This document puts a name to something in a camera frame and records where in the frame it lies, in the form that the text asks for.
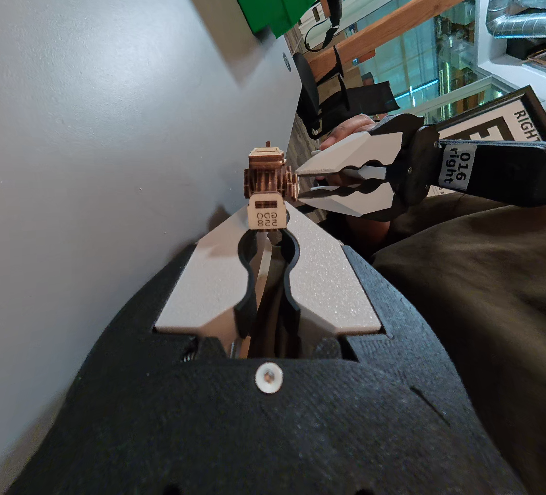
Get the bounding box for wooden puzzle model assembly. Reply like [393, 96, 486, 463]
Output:
[243, 141, 299, 244]

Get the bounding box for wooden beam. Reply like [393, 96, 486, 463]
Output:
[309, 0, 523, 82]

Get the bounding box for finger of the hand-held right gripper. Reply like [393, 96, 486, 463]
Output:
[294, 130, 405, 179]
[296, 181, 397, 219]

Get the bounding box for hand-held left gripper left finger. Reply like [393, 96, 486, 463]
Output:
[154, 209, 258, 339]

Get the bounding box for silver ventilation ducts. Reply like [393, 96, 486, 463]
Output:
[486, 0, 546, 41]

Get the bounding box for framed black-white marker board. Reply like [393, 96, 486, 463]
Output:
[427, 84, 546, 197]

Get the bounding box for person's right hand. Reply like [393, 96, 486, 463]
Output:
[315, 114, 378, 188]

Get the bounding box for person's brown shirt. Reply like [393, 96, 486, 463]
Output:
[371, 192, 546, 495]

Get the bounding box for black office chair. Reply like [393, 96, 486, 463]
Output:
[292, 45, 402, 139]

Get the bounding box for person's right forearm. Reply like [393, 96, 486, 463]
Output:
[337, 209, 393, 257]

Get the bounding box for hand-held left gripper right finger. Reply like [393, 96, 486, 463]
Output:
[279, 203, 382, 339]

